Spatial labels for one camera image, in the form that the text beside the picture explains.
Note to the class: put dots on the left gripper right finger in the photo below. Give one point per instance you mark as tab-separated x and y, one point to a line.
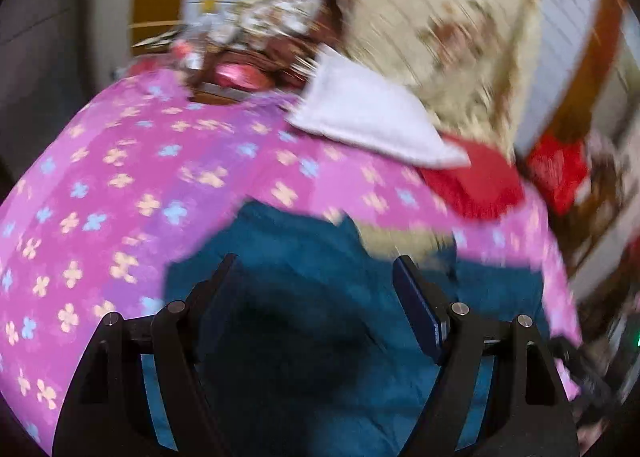
527	412

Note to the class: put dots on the red pillow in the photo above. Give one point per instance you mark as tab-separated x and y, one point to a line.
487	189

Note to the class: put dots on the pink floral bed sheet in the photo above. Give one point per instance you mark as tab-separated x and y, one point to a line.
141	176

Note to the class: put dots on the cream floral quilt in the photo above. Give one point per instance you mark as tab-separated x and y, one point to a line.
470	62

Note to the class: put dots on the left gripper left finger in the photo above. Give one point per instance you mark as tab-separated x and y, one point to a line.
106	409

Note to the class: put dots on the brown floral bedding pile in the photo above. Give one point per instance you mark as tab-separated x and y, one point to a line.
253	46

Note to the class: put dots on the teal quilted down jacket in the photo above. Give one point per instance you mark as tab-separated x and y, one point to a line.
317	357

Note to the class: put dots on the white pillow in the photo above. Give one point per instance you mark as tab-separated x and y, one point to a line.
351	104

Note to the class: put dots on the red shopping bag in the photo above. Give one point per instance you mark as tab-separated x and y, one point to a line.
557	169

